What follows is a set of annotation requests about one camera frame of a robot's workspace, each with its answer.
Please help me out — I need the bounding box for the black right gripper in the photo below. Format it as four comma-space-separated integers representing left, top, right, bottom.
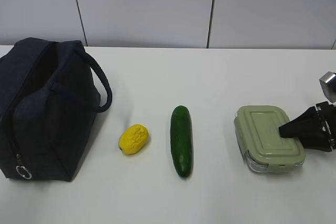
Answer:
279, 101, 335, 152

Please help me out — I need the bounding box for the green lidded glass container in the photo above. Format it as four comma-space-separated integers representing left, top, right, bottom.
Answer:
234, 105, 306, 173

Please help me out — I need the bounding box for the green toy cucumber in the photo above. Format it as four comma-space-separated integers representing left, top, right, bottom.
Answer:
170, 105, 193, 178

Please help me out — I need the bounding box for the yellow toy lemon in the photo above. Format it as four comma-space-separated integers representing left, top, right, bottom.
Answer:
119, 124, 149, 155

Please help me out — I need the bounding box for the dark navy fabric bag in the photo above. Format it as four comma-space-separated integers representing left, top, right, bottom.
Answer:
1, 38, 112, 182

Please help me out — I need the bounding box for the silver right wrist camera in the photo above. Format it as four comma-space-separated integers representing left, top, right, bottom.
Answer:
319, 71, 336, 103

